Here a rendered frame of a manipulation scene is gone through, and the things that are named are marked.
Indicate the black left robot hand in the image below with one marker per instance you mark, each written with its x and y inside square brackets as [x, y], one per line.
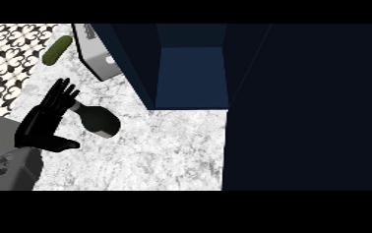
[44, 119]

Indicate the dark green wine bottle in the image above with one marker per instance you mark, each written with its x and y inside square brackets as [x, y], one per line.
[100, 120]

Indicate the dark blue cabinet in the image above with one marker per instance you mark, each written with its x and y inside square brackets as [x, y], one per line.
[190, 73]

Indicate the green cucumber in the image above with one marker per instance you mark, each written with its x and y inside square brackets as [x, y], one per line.
[57, 50]

